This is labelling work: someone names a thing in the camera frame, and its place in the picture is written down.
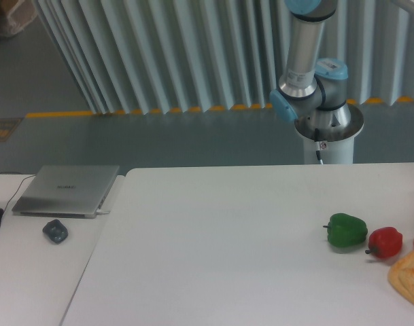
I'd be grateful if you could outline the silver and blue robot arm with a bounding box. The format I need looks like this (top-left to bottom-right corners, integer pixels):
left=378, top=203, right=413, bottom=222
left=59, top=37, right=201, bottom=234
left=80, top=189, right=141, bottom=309
left=270, top=1, right=414, bottom=121

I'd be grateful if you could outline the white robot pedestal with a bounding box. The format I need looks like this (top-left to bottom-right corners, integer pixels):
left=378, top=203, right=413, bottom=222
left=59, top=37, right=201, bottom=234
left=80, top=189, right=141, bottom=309
left=294, top=104, right=364, bottom=164

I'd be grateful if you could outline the silver closed laptop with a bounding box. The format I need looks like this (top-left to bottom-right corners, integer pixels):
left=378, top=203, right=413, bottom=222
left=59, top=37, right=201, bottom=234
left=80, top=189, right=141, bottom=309
left=12, top=165, right=120, bottom=218

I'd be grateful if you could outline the red bell pepper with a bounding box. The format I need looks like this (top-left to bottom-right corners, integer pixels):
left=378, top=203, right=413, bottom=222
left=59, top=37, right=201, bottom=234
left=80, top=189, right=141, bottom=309
left=365, top=227, right=403, bottom=259

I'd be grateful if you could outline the brown cardboard box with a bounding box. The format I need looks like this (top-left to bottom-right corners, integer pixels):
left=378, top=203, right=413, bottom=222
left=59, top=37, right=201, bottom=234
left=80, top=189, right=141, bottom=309
left=0, top=0, right=37, bottom=39

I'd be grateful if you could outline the thin black cable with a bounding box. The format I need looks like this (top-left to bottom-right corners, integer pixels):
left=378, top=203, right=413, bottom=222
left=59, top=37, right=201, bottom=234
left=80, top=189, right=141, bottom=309
left=0, top=171, right=37, bottom=211

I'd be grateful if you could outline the white folding partition screen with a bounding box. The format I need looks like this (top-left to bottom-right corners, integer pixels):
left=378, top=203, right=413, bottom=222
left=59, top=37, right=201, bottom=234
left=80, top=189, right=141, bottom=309
left=34, top=1, right=414, bottom=114

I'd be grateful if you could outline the golden bread loaf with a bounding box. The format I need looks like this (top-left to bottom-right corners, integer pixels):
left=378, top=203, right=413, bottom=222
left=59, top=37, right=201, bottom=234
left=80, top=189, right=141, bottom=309
left=387, top=250, right=414, bottom=305

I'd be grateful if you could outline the black and white robot cable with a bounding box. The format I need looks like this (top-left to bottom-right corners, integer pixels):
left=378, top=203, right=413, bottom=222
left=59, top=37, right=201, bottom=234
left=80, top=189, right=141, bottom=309
left=313, top=127, right=325, bottom=166

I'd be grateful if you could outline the green bell pepper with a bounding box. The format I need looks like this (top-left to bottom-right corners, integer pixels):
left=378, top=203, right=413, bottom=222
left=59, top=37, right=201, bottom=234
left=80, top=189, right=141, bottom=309
left=324, top=213, right=368, bottom=248

